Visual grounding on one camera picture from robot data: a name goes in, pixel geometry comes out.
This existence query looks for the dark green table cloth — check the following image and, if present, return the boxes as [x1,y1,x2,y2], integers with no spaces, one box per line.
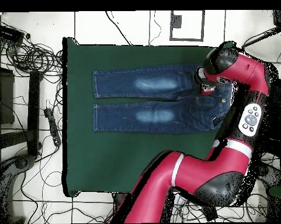
[62,37,235,198]

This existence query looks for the tangled black cable coil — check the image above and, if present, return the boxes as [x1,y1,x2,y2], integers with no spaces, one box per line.
[4,39,64,78]

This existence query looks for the black electronics box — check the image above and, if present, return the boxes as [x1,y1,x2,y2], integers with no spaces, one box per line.
[0,23,25,43]

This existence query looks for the grey rectangular frame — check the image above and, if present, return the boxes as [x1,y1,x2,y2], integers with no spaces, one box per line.
[169,10,205,43]

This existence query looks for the small grey box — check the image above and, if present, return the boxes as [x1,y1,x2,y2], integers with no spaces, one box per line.
[171,14,182,29]

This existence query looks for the blue denim jeans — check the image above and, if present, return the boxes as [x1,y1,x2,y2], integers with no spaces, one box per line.
[92,63,234,134]

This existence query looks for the dark flat panel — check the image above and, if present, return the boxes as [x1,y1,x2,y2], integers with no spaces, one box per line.
[0,66,15,125]
[267,78,281,150]

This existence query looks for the black stand beam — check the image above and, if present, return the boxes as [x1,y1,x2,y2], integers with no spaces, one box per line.
[26,70,41,157]

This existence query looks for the long black power strip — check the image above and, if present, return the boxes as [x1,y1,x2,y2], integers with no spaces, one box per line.
[202,205,218,222]

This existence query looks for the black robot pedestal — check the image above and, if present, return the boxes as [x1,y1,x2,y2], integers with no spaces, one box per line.
[113,192,131,211]

